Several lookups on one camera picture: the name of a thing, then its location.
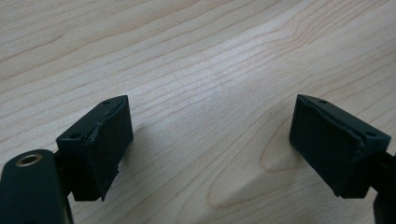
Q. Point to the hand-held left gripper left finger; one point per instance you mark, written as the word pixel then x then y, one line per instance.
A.
pixel 99 146

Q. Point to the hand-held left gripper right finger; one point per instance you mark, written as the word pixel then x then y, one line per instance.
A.
pixel 333 146

